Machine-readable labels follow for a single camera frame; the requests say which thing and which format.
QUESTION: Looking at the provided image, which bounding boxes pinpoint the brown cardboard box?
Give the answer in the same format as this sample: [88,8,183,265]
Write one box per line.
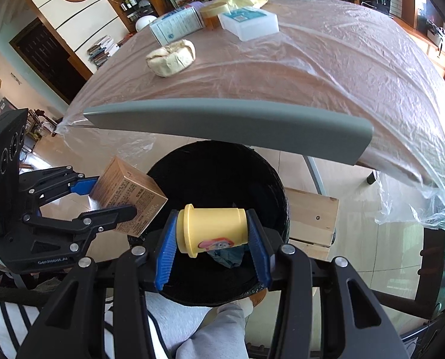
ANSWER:
[89,156,167,238]

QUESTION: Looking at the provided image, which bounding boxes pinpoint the yellow plastic cup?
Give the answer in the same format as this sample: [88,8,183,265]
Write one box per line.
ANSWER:
[176,204,249,258]

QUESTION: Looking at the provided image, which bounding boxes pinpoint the paper ball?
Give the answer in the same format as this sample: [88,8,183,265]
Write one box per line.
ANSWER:
[145,39,196,78]

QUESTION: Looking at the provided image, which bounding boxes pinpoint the blue white medicine box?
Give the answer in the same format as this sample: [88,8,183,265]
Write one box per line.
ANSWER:
[149,6,204,45]

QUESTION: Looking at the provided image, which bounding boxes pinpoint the gold lid cream jar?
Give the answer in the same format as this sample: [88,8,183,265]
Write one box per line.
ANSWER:
[199,2,230,30]

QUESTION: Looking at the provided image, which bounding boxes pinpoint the dental floss plastic box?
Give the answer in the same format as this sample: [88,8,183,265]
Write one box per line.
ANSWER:
[218,7,279,41]

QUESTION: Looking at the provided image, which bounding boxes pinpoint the black trash bin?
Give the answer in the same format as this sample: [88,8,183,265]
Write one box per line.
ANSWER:
[146,140,289,306]

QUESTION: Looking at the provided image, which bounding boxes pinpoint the wooden crate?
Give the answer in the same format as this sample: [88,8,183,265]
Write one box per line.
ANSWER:
[285,188,340,260]

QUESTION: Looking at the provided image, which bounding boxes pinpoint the grey trouser leg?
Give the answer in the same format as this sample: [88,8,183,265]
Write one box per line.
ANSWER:
[145,293,254,358]

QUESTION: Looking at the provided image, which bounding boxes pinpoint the stack of books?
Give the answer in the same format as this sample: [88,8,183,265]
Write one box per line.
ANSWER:
[87,35,119,68]

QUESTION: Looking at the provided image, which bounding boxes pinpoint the white helmet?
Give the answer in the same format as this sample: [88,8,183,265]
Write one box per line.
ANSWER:
[135,15,157,33]

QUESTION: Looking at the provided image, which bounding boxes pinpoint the grey table edge guard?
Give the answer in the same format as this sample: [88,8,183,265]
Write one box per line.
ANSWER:
[84,98,373,165]

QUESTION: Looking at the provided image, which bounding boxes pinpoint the wooden sideboard cabinet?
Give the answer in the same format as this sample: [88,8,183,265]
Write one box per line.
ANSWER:
[392,16,445,81]

